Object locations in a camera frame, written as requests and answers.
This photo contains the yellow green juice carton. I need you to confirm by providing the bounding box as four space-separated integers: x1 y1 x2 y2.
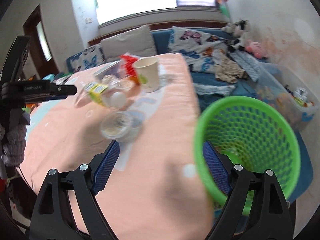
84 82 110 107

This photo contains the green mesh waste basket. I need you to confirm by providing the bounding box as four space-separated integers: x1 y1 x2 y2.
194 96 301 208

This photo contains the white blue milk carton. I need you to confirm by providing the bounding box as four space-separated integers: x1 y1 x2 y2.
93 61 120 80

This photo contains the round clear plastic container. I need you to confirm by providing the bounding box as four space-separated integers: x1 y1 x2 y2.
100 111 133 142

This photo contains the red mesh fruit net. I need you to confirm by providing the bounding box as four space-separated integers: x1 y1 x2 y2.
120 53 140 77

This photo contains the orange peel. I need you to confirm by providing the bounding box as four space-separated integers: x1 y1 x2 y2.
129 76 140 86

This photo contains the white paper cup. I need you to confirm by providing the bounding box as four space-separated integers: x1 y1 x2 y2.
133 56 160 93

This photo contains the clear plastic lid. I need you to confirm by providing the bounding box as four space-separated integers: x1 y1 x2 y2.
105 92 127 109

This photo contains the grey gloved left hand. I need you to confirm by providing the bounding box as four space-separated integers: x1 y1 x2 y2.
1 111 30 167

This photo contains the blue tissue box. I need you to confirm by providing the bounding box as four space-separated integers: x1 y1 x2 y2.
42 74 55 82

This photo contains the picture book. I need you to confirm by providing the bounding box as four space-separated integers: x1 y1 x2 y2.
53 74 72 85

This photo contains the brown wooden door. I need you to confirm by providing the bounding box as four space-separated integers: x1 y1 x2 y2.
23 5 59 78

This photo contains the butterfly pillow left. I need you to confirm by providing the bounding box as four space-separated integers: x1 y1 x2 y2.
66 44 106 73

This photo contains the butterfly pillow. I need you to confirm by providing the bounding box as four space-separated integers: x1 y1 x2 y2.
66 44 106 73
168 26 228 74

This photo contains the grey sofa cushion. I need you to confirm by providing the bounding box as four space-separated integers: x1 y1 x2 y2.
100 25 157 62

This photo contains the clear toy storage box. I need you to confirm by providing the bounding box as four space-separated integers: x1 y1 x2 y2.
253 62 319 131

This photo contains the beige crumpled clothing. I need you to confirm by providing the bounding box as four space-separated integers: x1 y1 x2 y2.
214 49 248 84

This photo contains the grey patterned cloth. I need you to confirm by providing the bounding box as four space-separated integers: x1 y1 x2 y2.
228 50 261 82

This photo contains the pink plush toy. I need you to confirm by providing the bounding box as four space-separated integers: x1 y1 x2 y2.
245 41 268 59

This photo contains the cow plush toy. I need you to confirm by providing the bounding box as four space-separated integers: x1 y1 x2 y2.
223 20 250 53

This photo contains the butterfly pillow right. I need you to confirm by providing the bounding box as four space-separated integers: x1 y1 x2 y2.
168 26 228 74

